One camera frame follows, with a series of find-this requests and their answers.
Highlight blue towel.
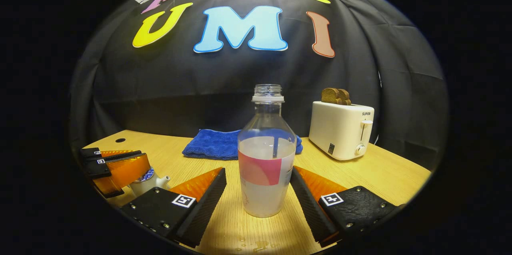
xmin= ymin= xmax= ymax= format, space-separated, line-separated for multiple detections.
xmin=182 ymin=129 xmax=304 ymax=161

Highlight clear plastic water bottle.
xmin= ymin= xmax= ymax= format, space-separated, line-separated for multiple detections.
xmin=238 ymin=84 xmax=297 ymax=218

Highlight white blue teacup lid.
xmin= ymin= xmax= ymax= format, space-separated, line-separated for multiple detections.
xmin=134 ymin=167 xmax=155 ymax=184

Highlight white toaster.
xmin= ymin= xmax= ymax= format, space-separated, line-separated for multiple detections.
xmin=308 ymin=101 xmax=375 ymax=161

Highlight white teacup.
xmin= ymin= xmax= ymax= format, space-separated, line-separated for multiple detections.
xmin=129 ymin=175 xmax=171 ymax=197

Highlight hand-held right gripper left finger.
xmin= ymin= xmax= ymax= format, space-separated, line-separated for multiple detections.
xmin=120 ymin=167 xmax=227 ymax=249

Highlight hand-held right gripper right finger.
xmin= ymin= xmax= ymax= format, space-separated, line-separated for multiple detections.
xmin=290 ymin=166 xmax=404 ymax=248

